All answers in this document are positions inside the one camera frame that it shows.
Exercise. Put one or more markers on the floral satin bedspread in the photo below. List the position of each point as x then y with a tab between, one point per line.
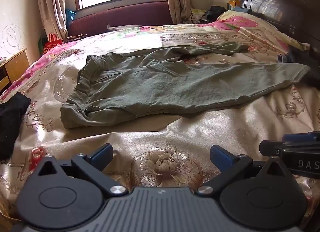
200	129

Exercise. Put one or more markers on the dark wooden headboard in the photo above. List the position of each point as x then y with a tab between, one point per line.
280	1

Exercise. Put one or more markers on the black cloth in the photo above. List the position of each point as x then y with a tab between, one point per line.
11	121

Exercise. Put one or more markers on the dark clothes pile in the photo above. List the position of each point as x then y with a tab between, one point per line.
216	13

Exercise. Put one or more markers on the floral pillow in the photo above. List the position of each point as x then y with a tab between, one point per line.
250	25

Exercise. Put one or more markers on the brown patterned bag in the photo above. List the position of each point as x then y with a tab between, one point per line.
76	38

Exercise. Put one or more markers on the beige cloth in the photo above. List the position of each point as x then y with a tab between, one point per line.
117	28

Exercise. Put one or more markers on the red gift bag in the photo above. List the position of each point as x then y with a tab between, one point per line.
52	43

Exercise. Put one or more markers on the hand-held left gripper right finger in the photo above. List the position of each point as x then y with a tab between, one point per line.
221	155

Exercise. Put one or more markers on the maroon sofa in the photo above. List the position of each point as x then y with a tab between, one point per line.
120	16

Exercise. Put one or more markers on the blue plastic bag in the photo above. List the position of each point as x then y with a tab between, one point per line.
70	15

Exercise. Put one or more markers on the wooden cabinet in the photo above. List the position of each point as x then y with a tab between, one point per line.
15	68

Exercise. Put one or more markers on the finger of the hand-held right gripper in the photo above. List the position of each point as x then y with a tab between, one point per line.
271	148
300	137

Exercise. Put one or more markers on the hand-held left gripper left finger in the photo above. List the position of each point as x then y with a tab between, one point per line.
101	155

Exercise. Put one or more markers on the green pants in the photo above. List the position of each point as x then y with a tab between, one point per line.
162	86

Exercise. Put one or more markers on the yellow packet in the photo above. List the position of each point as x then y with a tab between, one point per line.
233	0

